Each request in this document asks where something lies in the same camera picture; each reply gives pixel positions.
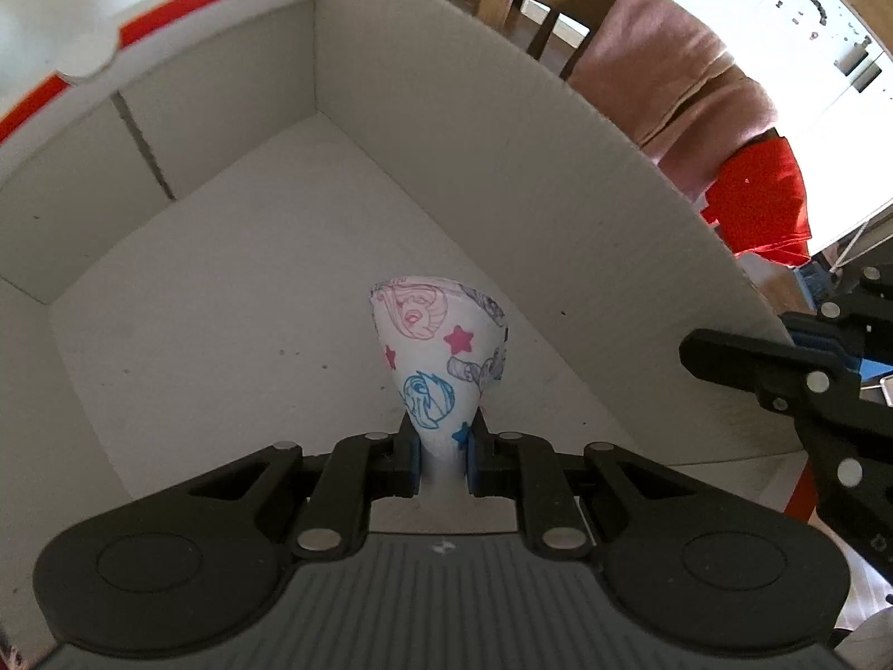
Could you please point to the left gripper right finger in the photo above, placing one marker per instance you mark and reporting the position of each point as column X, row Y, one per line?
column 481, row 464

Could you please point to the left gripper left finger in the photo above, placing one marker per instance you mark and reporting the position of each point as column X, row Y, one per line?
column 407, row 459

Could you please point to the cartoon print face mask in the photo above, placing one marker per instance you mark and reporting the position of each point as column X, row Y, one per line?
column 445, row 343

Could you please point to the white red cardboard box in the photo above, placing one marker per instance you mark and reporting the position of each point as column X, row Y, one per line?
column 188, row 251

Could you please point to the red cloth on chair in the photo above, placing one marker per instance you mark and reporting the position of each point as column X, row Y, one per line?
column 757, row 204

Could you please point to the pink fringed scarf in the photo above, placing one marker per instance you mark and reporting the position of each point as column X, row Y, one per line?
column 670, row 85

